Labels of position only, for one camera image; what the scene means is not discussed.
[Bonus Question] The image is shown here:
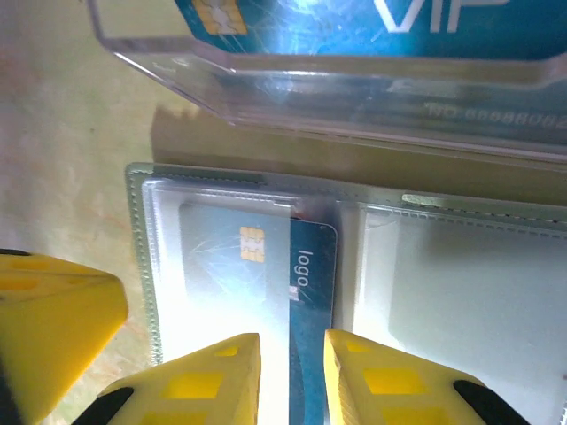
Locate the clear grey card holder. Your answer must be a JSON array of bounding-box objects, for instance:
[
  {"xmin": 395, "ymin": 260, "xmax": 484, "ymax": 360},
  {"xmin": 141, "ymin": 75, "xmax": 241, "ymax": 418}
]
[{"xmin": 125, "ymin": 161, "xmax": 567, "ymax": 425}]

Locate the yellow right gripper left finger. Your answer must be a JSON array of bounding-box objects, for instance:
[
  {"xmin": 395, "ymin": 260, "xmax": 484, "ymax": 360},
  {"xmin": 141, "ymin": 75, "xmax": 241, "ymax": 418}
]
[{"xmin": 73, "ymin": 332, "xmax": 262, "ymax": 425}]

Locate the blue VIP card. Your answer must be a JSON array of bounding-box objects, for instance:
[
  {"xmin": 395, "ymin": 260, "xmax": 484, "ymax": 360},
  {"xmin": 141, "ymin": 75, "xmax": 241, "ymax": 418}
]
[
  {"xmin": 179, "ymin": 201, "xmax": 338, "ymax": 425},
  {"xmin": 175, "ymin": 0, "xmax": 567, "ymax": 61}
]

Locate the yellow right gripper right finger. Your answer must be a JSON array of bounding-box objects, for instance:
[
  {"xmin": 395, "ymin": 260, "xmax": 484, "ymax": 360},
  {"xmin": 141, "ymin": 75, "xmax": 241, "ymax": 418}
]
[{"xmin": 322, "ymin": 329, "xmax": 532, "ymax": 425}]

